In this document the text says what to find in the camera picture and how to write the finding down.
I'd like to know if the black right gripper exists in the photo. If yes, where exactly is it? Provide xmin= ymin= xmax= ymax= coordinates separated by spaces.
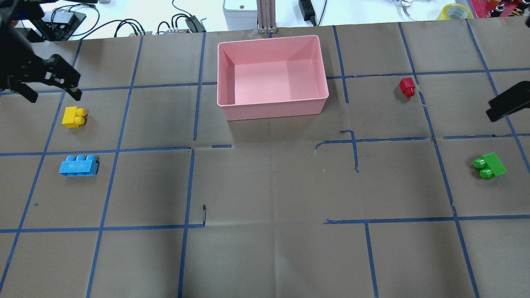
xmin=485 ymin=81 xmax=530 ymax=123

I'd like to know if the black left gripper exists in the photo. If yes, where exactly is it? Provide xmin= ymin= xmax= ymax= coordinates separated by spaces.
xmin=0 ymin=53 xmax=82 ymax=103

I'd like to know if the green toy block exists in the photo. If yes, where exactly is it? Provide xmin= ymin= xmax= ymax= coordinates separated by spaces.
xmin=472 ymin=151 xmax=508 ymax=179

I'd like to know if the blue toy block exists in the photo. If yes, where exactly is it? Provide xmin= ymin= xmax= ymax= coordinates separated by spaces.
xmin=58 ymin=155 xmax=99 ymax=177

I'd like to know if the white square box device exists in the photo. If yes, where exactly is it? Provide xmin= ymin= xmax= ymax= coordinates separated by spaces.
xmin=223 ymin=0 xmax=258 ymax=31

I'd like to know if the pink plastic box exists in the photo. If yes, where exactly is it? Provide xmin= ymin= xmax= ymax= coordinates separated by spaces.
xmin=217 ymin=35 xmax=329 ymax=121

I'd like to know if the yellow toy block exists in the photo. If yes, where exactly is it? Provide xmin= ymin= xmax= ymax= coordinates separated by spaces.
xmin=61 ymin=107 xmax=88 ymax=128

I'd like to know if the yellow tape roll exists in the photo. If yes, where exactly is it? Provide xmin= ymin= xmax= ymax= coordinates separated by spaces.
xmin=436 ymin=3 xmax=473 ymax=21

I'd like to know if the red toy block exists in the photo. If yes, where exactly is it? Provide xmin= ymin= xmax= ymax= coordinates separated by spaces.
xmin=399 ymin=77 xmax=416 ymax=98

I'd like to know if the black power adapter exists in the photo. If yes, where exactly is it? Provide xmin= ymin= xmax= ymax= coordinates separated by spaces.
xmin=298 ymin=0 xmax=316 ymax=25

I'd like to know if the black cable hub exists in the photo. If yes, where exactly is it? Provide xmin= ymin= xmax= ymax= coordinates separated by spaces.
xmin=186 ymin=15 xmax=206 ymax=33

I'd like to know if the aluminium frame post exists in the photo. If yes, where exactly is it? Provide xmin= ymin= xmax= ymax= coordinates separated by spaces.
xmin=257 ymin=0 xmax=277 ymax=34

